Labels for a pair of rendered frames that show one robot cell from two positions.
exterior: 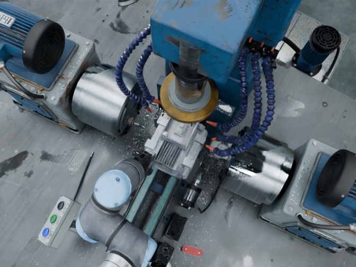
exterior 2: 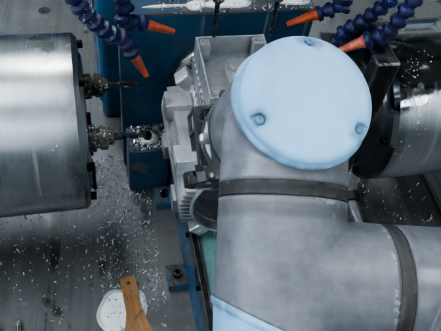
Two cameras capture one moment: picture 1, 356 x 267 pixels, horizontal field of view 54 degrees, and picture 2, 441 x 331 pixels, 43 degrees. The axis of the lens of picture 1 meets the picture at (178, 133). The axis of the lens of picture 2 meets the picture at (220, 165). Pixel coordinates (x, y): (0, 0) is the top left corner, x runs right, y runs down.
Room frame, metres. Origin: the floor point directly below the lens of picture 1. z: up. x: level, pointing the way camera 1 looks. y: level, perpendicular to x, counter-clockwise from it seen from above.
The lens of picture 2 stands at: (-0.07, 0.37, 1.66)
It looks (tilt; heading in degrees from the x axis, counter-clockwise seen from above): 52 degrees down; 320
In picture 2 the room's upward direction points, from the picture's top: 10 degrees clockwise
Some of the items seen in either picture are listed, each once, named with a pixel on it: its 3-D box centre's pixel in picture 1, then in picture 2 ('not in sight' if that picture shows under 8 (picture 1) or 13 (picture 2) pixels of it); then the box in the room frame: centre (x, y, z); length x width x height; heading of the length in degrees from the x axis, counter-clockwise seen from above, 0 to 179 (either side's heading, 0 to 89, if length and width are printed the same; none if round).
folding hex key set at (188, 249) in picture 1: (192, 250); not in sight; (-0.05, -0.10, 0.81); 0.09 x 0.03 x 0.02; 79
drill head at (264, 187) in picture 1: (260, 168); (424, 96); (0.27, -0.32, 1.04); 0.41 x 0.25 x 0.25; 69
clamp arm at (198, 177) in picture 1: (201, 173); (354, 132); (0.22, -0.09, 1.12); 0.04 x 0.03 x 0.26; 159
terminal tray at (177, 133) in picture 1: (180, 129); (235, 83); (0.38, -0.01, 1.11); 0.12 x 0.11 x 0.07; 158
